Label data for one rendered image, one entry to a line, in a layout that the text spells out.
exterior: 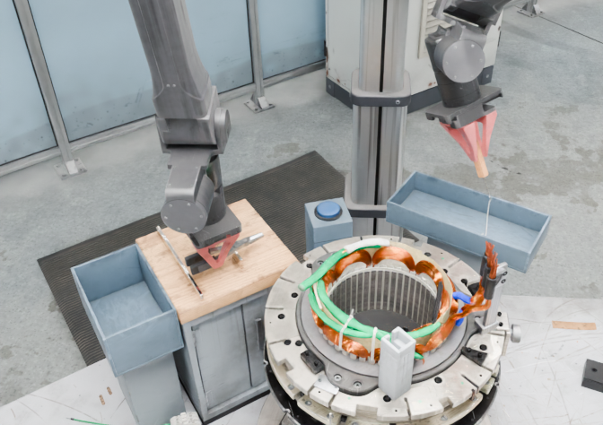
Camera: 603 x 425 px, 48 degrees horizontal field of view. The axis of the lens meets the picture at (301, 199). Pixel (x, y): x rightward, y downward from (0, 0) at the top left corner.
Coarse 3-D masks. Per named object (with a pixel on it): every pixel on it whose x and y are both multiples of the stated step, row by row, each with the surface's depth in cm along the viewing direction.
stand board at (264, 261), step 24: (240, 216) 113; (144, 240) 109; (264, 240) 108; (168, 264) 104; (264, 264) 104; (288, 264) 103; (168, 288) 100; (192, 288) 100; (216, 288) 100; (240, 288) 100; (264, 288) 103; (192, 312) 97
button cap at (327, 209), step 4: (320, 204) 118; (324, 204) 118; (328, 204) 118; (332, 204) 118; (336, 204) 118; (320, 208) 117; (324, 208) 117; (328, 208) 117; (332, 208) 117; (336, 208) 117; (320, 212) 116; (324, 212) 116; (328, 212) 116; (332, 212) 116; (336, 212) 116; (324, 216) 116; (328, 216) 116; (332, 216) 116
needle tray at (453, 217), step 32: (416, 192) 123; (448, 192) 120; (480, 192) 116; (416, 224) 114; (448, 224) 110; (480, 224) 115; (512, 224) 115; (544, 224) 109; (480, 256) 110; (512, 256) 106
